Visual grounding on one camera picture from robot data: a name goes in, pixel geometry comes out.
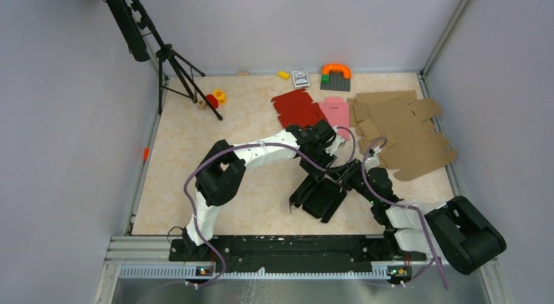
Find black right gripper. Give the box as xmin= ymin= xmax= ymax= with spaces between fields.
xmin=326 ymin=158 xmax=378 ymax=205

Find black corrugated paper box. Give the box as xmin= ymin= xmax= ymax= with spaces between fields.
xmin=289 ymin=177 xmax=348 ymax=224

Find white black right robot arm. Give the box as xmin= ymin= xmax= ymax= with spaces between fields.
xmin=329 ymin=160 xmax=507 ymax=275

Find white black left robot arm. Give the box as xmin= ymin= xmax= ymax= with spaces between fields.
xmin=182 ymin=120 xmax=345 ymax=261

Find playing card deck box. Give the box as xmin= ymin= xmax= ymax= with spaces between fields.
xmin=291 ymin=70 xmax=310 ymax=88

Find red flat cardboard sheet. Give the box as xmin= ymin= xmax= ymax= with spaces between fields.
xmin=270 ymin=88 xmax=327 ymax=128

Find pink flat cardboard sheet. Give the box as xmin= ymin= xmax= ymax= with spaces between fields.
xmin=318 ymin=97 xmax=350 ymax=128

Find grey building baseplate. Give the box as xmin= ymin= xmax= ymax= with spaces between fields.
xmin=320 ymin=73 xmax=351 ymax=92

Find brown flat cardboard sheets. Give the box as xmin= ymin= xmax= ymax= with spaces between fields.
xmin=348 ymin=91 xmax=457 ymax=182

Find yellow small block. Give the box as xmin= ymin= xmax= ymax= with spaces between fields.
xmin=277 ymin=71 xmax=290 ymax=80

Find orange arch toy block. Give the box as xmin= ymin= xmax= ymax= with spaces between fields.
xmin=321 ymin=63 xmax=351 ymax=79

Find red yellow toy spool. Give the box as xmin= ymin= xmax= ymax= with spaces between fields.
xmin=206 ymin=89 xmax=227 ymax=109

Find small wooden cube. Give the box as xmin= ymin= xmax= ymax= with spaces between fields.
xmin=197 ymin=101 xmax=208 ymax=110

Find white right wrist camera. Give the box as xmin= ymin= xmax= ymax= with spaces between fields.
xmin=364 ymin=147 xmax=382 ymax=170

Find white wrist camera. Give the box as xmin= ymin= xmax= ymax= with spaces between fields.
xmin=364 ymin=147 xmax=382 ymax=170
xmin=325 ymin=135 xmax=346 ymax=155

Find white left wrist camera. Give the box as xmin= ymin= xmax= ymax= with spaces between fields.
xmin=325 ymin=135 xmax=346 ymax=155

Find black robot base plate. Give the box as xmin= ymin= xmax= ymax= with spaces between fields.
xmin=169 ymin=235 xmax=427 ymax=273

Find orange clip on frame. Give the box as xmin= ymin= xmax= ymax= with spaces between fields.
xmin=142 ymin=147 xmax=150 ymax=162

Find black camera tripod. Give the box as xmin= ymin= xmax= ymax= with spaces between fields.
xmin=103 ymin=0 xmax=223 ymax=121

